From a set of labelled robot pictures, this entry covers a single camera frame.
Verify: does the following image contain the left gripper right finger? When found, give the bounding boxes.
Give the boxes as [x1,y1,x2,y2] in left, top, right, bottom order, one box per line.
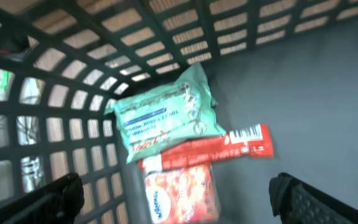
[268,172,358,224]

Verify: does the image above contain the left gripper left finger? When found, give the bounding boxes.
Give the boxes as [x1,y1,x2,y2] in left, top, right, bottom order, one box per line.
[0,172,85,224]

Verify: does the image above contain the mint wet wipes pack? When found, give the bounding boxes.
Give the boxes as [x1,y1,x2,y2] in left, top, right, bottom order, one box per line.
[104,62,225,163]

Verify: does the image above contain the red snack bar wrapper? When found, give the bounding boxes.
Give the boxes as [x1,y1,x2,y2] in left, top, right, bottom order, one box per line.
[138,124,274,175]

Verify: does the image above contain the orange snack packet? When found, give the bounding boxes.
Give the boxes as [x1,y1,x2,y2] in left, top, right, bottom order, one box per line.
[145,165,220,224]

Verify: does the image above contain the grey plastic mesh basket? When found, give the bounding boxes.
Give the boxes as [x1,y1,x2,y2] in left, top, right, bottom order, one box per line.
[0,1,358,223]

